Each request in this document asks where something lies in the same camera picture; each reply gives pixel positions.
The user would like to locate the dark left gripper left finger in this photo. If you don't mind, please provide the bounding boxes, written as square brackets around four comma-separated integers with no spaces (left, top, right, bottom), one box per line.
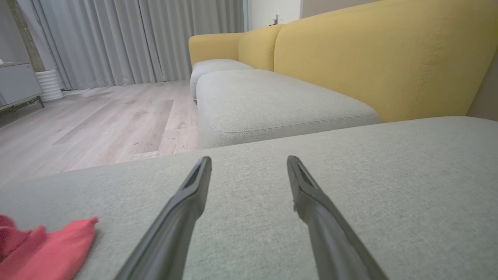
[115,156,212,280]

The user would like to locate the grey sofa seat cushion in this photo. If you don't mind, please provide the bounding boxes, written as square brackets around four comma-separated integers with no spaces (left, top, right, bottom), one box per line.
[190,59,254,103]
[196,69,381,149]

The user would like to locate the red jersey with white sleeves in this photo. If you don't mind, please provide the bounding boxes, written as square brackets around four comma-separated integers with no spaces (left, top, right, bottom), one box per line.
[0,215,98,280]

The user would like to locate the wide grey sofa chaise cushion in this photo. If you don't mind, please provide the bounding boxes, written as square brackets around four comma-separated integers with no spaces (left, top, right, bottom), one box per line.
[0,116,498,280]

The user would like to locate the grey cabinet on legs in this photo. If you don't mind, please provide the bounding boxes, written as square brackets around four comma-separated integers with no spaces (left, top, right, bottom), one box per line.
[0,62,45,113]

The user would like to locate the white ribbed cylinder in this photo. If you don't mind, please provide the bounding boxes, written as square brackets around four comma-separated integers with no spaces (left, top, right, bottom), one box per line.
[36,70,65,102]

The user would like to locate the yellow sofa back cushion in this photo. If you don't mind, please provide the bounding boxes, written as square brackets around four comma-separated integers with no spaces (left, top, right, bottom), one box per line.
[238,24,284,72]
[274,0,498,123]

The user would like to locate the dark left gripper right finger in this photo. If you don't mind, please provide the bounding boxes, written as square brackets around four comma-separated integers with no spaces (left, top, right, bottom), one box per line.
[287,156,389,280]

